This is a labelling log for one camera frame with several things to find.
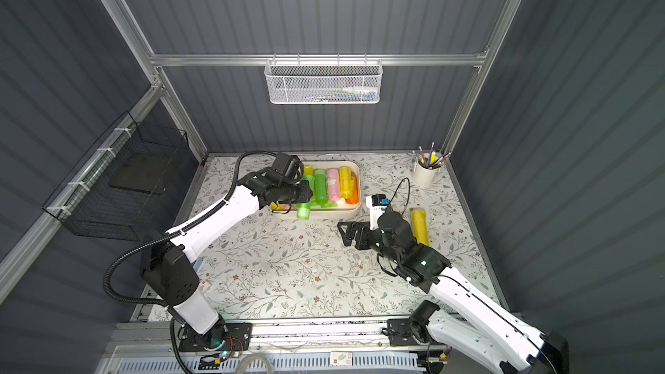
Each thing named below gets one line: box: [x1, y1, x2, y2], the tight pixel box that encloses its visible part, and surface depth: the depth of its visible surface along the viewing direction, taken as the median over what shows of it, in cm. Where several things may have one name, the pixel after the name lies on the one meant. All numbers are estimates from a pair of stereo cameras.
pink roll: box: [326, 167, 341, 202], surface depth 101 cm
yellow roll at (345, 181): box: [339, 166, 353, 200], surface depth 104 cm
